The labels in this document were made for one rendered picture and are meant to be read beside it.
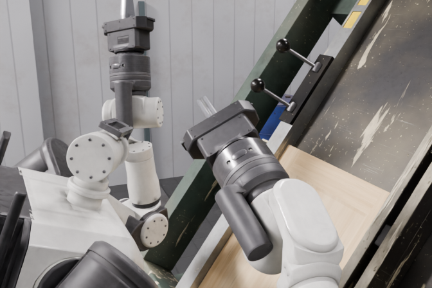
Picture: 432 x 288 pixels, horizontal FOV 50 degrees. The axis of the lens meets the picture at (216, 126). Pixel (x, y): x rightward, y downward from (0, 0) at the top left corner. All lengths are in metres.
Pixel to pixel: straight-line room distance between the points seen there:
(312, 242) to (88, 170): 0.32
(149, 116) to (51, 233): 0.43
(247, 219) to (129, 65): 0.52
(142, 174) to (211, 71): 3.25
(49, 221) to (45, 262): 0.05
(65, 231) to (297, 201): 0.29
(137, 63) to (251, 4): 3.40
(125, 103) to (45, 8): 3.01
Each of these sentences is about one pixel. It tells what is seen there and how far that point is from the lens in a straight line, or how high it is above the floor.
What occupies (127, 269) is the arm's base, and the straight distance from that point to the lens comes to 0.51.
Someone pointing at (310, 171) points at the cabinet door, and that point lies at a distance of 1.09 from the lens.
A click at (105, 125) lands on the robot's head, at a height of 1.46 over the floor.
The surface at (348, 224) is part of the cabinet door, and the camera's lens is 0.98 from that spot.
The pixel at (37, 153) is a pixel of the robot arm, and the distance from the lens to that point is 0.91.
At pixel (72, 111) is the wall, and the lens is 4.05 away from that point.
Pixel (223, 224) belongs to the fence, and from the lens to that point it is 1.19.
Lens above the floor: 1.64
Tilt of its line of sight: 16 degrees down
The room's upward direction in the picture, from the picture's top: straight up
